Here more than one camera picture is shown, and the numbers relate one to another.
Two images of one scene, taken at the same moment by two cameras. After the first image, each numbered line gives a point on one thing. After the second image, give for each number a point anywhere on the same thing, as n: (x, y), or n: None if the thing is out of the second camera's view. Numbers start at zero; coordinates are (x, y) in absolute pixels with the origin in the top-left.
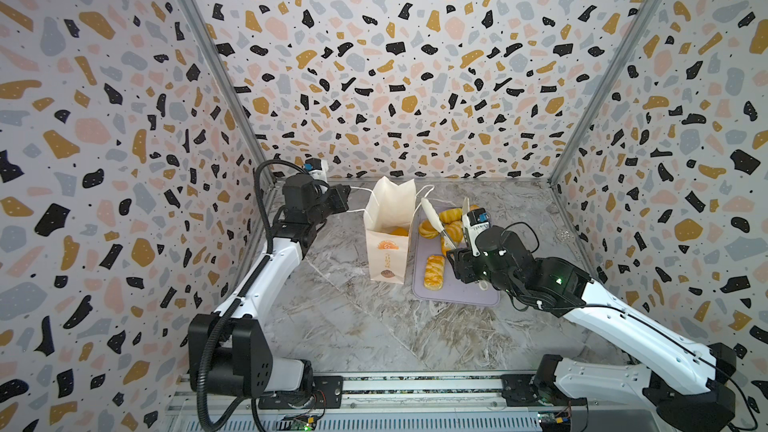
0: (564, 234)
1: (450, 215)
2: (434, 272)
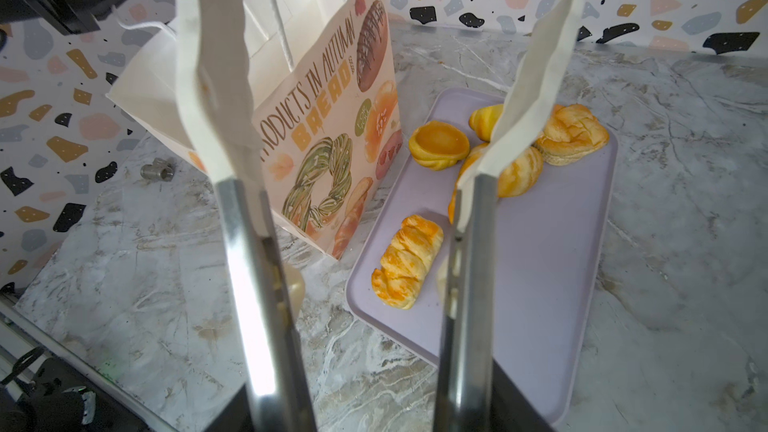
0: None
1: (483, 120)
2: (403, 262)
